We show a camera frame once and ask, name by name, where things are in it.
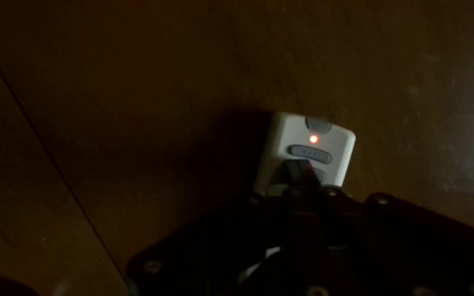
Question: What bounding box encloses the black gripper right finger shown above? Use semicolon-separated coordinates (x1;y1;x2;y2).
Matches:
302;163;322;192

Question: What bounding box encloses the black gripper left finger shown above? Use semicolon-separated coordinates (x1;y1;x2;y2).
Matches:
283;159;309;196

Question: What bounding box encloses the white remote control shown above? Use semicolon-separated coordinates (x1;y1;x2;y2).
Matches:
253;112;355;196

